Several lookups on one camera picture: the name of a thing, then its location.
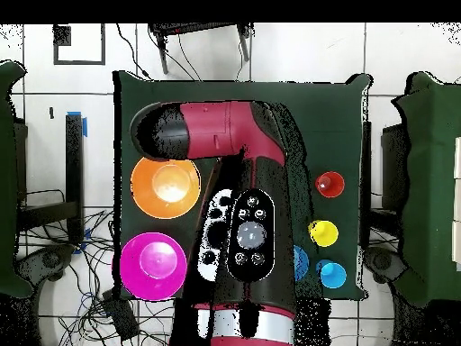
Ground blue cup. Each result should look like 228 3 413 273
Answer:
315 259 348 290

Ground pink bowl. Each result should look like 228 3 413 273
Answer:
119 232 188 302

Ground neighbouring green cloth table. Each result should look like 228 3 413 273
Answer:
391 71 461 308
0 60 34 299

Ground blue tape strip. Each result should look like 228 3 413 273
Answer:
66 110 88 138

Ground black table frame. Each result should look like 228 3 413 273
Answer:
15 113 86 244

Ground black stool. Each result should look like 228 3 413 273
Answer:
148 23 256 76

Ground tangle of floor cables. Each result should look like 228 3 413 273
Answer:
17 188 176 346

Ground orange bowl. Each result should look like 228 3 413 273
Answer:
130 157 202 220

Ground small blue bowl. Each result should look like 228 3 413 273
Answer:
293 244 311 283

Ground black floor cable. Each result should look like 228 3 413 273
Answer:
114 23 154 81

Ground dark green tablecloth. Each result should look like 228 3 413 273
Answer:
112 69 372 302

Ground grey robot pedestal foot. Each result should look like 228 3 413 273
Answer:
15 244 75 284
363 246 410 286

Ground black floor box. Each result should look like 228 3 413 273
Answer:
101 289 140 341

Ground black floor frame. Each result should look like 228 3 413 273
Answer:
52 23 106 67

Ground red cup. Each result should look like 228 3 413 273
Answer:
314 170 346 199

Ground yellow cup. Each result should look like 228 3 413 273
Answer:
307 219 339 249

